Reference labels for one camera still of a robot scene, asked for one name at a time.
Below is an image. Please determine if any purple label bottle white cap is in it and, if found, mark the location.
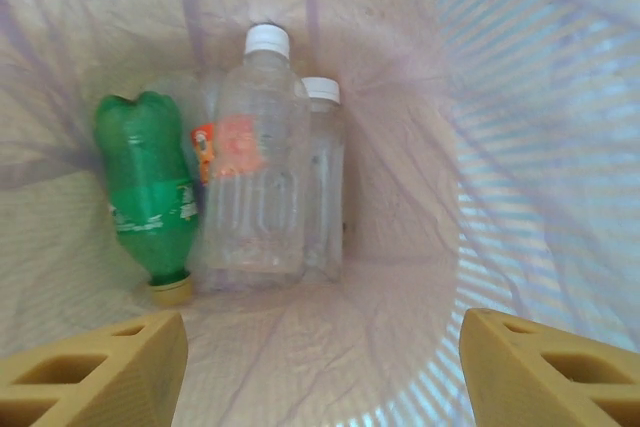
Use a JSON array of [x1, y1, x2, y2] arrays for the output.
[[294, 76, 346, 283]]

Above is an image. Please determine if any large clear bottle white cap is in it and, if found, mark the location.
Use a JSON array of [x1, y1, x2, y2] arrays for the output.
[[202, 23, 311, 288]]

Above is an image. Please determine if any beige slotted plastic bin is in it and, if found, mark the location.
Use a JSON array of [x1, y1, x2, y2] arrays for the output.
[[414, 0, 640, 427]]

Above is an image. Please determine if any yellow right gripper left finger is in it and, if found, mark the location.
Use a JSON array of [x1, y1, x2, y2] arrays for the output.
[[0, 309, 189, 427]]

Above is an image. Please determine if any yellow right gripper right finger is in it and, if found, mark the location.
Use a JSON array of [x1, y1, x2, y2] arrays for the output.
[[458, 307, 640, 427]]

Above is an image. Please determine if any green plastic bottle yellow cap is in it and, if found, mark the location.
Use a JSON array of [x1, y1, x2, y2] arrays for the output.
[[94, 90, 204, 307]]

